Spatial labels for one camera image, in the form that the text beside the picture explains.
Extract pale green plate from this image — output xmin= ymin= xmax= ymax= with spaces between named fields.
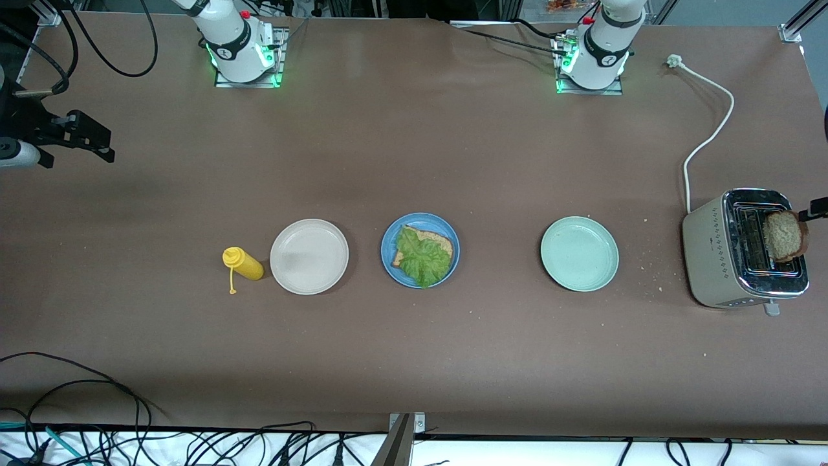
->
xmin=540 ymin=216 xmax=620 ymax=293

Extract aluminium frame profile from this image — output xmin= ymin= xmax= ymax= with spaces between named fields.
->
xmin=779 ymin=0 xmax=828 ymax=45

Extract black floor cable loop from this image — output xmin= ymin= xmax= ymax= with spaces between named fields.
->
xmin=0 ymin=351 xmax=154 ymax=466

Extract thick black table cable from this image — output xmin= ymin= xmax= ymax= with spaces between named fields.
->
xmin=514 ymin=18 xmax=561 ymax=39

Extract teal floor cable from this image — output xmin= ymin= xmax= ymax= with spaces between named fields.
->
xmin=0 ymin=421 xmax=88 ymax=466

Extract beige chrome toaster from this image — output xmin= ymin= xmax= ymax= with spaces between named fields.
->
xmin=682 ymin=188 xmax=811 ymax=316

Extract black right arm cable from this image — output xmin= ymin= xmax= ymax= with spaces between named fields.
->
xmin=0 ymin=0 xmax=160 ymax=96

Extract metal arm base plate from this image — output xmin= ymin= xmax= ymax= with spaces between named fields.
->
xmin=553 ymin=32 xmax=625 ymax=96
xmin=213 ymin=26 xmax=289 ymax=89

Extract brown bread slice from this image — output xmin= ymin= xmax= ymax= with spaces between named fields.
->
xmin=392 ymin=227 xmax=455 ymax=267
xmin=762 ymin=210 xmax=809 ymax=263

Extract beige plate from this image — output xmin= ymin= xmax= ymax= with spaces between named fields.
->
xmin=270 ymin=219 xmax=349 ymax=296

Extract thin black table cable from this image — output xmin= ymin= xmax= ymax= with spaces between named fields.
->
xmin=461 ymin=28 xmax=569 ymax=56

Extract metal table bracket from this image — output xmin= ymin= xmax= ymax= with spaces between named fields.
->
xmin=372 ymin=412 xmax=426 ymax=466

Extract tangled black floor cables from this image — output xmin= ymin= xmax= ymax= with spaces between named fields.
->
xmin=155 ymin=421 xmax=363 ymax=466

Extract green lettuce leaf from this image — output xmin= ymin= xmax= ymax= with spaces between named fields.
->
xmin=395 ymin=225 xmax=452 ymax=289

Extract yellow squeeze bottle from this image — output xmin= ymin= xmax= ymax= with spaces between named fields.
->
xmin=223 ymin=247 xmax=265 ymax=294

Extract white toaster power cable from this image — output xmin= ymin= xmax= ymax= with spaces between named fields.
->
xmin=666 ymin=54 xmax=736 ymax=214

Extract blue plate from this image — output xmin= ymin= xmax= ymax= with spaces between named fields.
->
xmin=380 ymin=212 xmax=461 ymax=289

